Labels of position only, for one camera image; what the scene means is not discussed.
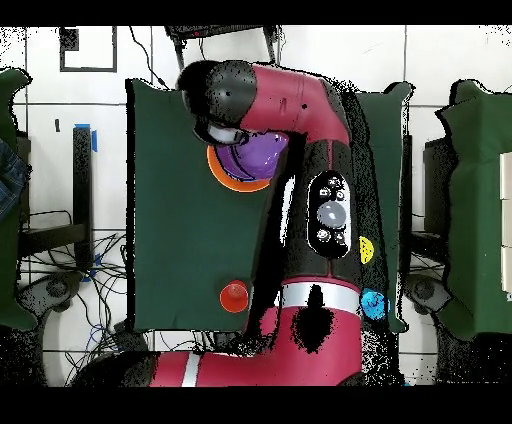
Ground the purple bowl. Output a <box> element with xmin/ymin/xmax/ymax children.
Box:
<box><xmin>215</xmin><ymin>131</ymin><xmax>290</xmax><ymax>183</ymax></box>

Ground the large orange bowl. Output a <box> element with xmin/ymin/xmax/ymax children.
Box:
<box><xmin>206</xmin><ymin>144</ymin><xmax>273</xmax><ymax>194</ymax></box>

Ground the dark green tablecloth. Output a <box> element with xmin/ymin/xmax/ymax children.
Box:
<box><xmin>125</xmin><ymin>78</ymin><xmax>413</xmax><ymax>335</ymax></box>

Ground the red cup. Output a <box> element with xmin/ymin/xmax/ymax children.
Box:
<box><xmin>218</xmin><ymin>279</ymin><xmax>250</xmax><ymax>314</ymax></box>

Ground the yellow cup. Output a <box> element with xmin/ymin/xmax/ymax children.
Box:
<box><xmin>358</xmin><ymin>235</ymin><xmax>376</xmax><ymax>266</ymax></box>

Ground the blue cup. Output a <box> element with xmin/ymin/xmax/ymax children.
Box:
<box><xmin>359</xmin><ymin>289</ymin><xmax>392</xmax><ymax>321</ymax></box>

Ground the blue tape strip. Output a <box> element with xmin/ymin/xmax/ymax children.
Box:
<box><xmin>73</xmin><ymin>123</ymin><xmax>98</xmax><ymax>153</ymax></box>

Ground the black metal stand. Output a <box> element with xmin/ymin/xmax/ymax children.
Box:
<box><xmin>164</xmin><ymin>25</ymin><xmax>281</xmax><ymax>73</ymax></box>

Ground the black floor base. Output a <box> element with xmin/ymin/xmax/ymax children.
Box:
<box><xmin>403</xmin><ymin>273</ymin><xmax>453</xmax><ymax>317</ymax></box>
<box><xmin>17</xmin><ymin>271</ymin><xmax>83</xmax><ymax>313</ymax></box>

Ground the dark green cloth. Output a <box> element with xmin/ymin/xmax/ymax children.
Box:
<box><xmin>433</xmin><ymin>79</ymin><xmax>512</xmax><ymax>341</ymax></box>
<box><xmin>0</xmin><ymin>67</ymin><xmax>39</xmax><ymax>331</ymax></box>

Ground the person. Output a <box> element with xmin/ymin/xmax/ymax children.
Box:
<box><xmin>0</xmin><ymin>137</ymin><xmax>31</xmax><ymax>221</ymax></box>

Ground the thin black cable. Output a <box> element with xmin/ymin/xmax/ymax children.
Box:
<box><xmin>128</xmin><ymin>25</ymin><xmax>170</xmax><ymax>90</ymax></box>

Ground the bundle of cables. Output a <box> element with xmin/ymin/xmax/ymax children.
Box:
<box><xmin>19</xmin><ymin>231</ymin><xmax>209</xmax><ymax>387</ymax></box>

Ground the black table frame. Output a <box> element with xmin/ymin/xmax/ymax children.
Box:
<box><xmin>19</xmin><ymin>126</ymin><xmax>94</xmax><ymax>269</ymax></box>
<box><xmin>422</xmin><ymin>137</ymin><xmax>457</xmax><ymax>241</ymax></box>

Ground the grey square frame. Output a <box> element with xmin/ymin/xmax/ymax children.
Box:
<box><xmin>59</xmin><ymin>25</ymin><xmax>118</xmax><ymax>74</ymax></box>

